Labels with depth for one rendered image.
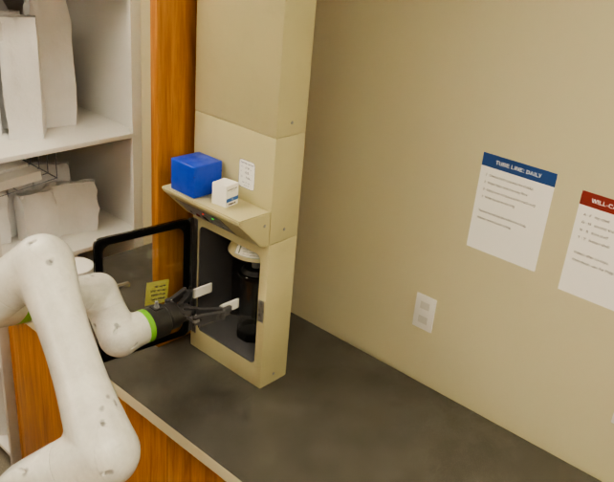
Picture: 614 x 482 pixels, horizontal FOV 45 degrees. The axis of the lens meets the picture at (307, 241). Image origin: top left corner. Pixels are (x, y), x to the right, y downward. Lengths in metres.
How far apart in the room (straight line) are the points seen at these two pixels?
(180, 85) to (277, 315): 0.70
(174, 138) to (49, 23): 1.06
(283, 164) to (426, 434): 0.85
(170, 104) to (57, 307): 0.82
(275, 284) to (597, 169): 0.89
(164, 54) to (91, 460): 1.12
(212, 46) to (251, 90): 0.17
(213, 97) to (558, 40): 0.88
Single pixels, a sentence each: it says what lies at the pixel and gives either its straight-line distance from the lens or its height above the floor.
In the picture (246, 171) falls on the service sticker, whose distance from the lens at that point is 2.00.
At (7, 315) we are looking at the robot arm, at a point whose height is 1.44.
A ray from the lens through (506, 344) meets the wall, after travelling 2.18.
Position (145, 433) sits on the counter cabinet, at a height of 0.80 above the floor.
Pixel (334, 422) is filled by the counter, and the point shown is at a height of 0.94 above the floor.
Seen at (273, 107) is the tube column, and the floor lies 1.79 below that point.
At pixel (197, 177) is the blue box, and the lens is 2.01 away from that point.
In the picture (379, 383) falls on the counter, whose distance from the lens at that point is 2.33.
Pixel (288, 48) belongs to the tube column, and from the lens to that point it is 1.86.
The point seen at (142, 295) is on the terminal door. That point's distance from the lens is 2.23.
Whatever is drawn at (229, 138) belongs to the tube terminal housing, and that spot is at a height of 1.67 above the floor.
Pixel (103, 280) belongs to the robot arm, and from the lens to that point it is 2.00.
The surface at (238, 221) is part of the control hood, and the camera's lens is 1.90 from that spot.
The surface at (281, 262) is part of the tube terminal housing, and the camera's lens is 2.07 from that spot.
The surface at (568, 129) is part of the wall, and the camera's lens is 1.93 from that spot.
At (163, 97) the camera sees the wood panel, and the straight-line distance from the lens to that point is 2.11.
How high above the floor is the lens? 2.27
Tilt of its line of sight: 25 degrees down
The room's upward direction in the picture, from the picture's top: 5 degrees clockwise
